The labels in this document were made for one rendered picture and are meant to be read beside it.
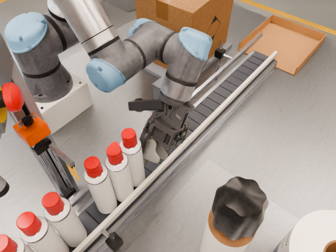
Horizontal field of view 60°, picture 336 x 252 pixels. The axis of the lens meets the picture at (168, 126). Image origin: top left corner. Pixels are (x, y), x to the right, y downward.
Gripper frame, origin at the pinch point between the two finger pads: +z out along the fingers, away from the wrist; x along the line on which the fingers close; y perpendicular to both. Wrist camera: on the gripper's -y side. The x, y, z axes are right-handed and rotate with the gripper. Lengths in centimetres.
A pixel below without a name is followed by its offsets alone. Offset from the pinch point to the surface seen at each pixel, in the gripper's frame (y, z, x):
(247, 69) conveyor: 0, -24, 52
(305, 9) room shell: -45, -64, 298
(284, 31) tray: -3, -40, 89
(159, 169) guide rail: 4.6, 1.1, 1.8
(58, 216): 2.0, 2.8, -27.4
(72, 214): 2.4, 4.2, -24.0
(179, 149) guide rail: 4.6, -3.3, 9.4
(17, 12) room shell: -273, 37, 123
